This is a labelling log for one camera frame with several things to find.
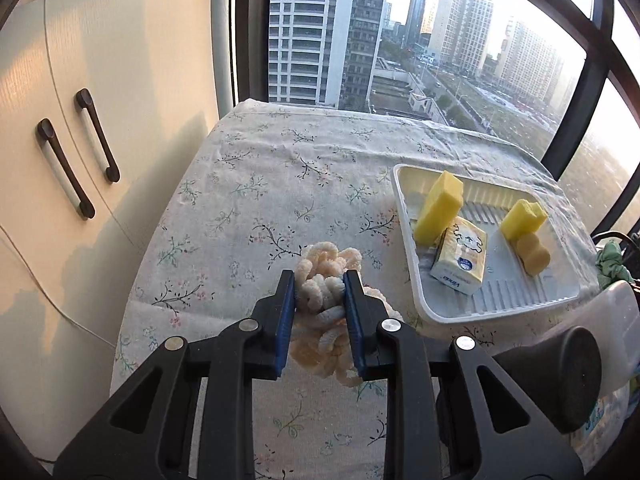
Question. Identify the white plastic tray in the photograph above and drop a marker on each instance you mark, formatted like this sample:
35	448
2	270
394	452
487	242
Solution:
500	290

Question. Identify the floral tablecloth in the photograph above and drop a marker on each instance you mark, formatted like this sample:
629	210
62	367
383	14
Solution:
280	185

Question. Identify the blue white tissue packet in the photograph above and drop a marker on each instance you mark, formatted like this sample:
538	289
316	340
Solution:
460	255

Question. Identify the yellow gourd makeup sponge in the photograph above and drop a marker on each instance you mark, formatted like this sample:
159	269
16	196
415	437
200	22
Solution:
534	256

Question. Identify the translucent plastic container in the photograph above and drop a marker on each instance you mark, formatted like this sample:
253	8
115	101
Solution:
622	335

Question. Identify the white cabinet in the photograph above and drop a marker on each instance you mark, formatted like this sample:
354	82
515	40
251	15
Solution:
125	50

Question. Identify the green fabric scrunchie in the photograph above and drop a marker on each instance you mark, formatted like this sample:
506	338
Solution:
612	265

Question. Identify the black window frame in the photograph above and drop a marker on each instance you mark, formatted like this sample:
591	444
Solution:
250	35

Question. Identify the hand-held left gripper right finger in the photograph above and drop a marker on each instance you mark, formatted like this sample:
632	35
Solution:
354	320

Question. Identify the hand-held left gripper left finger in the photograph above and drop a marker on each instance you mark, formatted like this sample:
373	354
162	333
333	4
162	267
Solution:
286	320

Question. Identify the black cup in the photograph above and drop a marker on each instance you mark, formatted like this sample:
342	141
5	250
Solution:
555	380

